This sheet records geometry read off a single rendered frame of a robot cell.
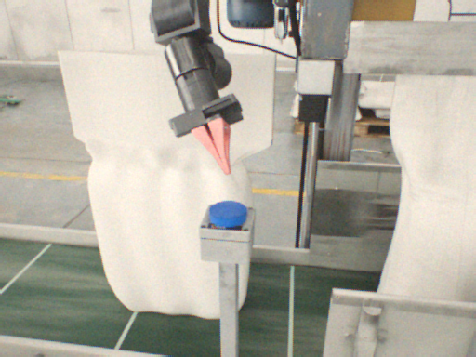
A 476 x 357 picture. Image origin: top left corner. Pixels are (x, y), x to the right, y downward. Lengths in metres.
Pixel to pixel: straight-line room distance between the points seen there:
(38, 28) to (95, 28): 0.94
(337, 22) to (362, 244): 0.77
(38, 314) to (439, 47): 1.15
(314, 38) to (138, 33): 5.72
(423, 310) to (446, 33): 0.49
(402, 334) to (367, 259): 0.58
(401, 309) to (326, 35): 0.43
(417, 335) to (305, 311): 0.45
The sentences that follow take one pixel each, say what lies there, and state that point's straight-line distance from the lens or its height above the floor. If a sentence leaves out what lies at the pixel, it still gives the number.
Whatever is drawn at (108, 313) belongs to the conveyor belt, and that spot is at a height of 0.38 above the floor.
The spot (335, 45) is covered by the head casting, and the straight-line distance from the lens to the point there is 0.63.
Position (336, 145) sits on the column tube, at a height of 0.75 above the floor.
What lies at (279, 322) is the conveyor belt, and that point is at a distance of 1.07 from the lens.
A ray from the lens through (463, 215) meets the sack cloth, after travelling 0.88.
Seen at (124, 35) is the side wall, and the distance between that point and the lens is 6.37.
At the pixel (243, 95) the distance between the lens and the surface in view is 0.85.
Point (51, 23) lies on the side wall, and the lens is 6.92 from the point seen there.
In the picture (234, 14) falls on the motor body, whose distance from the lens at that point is 1.07.
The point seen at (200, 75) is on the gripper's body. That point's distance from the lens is 0.56.
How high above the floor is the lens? 1.15
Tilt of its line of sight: 25 degrees down
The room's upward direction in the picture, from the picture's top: straight up
